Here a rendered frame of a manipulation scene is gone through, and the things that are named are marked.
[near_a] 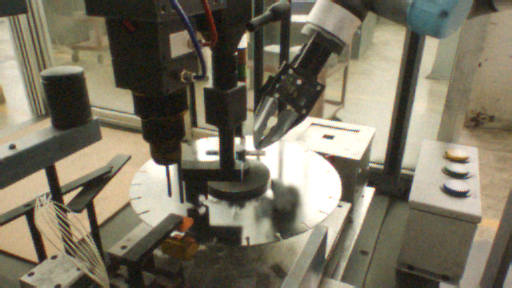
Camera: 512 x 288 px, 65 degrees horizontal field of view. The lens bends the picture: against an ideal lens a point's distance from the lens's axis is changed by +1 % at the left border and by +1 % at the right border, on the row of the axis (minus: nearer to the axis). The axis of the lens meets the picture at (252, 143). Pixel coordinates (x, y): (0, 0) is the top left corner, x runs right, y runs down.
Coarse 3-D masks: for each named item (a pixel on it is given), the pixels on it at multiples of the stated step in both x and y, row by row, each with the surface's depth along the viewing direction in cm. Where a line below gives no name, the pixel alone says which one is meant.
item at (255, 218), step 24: (192, 144) 75; (216, 144) 75; (240, 144) 75; (288, 144) 75; (144, 168) 66; (288, 168) 66; (312, 168) 66; (144, 192) 59; (264, 192) 59; (288, 192) 59; (312, 192) 59; (336, 192) 59; (144, 216) 54; (192, 216) 54; (216, 216) 54; (240, 216) 54; (264, 216) 54; (288, 216) 54; (312, 216) 54; (192, 240) 49; (240, 240) 49; (264, 240) 49
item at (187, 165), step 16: (224, 144) 51; (192, 160) 55; (208, 160) 55; (224, 160) 52; (192, 176) 53; (208, 176) 53; (224, 176) 53; (240, 176) 53; (192, 192) 54; (208, 192) 56
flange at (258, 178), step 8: (248, 160) 63; (256, 160) 67; (248, 168) 61; (256, 168) 64; (264, 168) 64; (248, 176) 61; (256, 176) 62; (264, 176) 62; (208, 184) 60; (216, 184) 60; (224, 184) 59; (232, 184) 59; (240, 184) 59; (248, 184) 60; (256, 184) 60; (264, 184) 60; (216, 192) 59; (224, 192) 58; (232, 192) 58; (240, 192) 58; (248, 192) 58; (256, 192) 59
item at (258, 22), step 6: (282, 0) 48; (270, 6) 47; (276, 6) 47; (282, 6) 47; (288, 6) 48; (270, 12) 46; (276, 12) 46; (282, 12) 47; (288, 12) 48; (258, 18) 44; (264, 18) 45; (270, 18) 46; (276, 18) 47; (282, 18) 47; (246, 24) 44; (252, 24) 43; (258, 24) 44; (264, 24) 45; (252, 30) 44
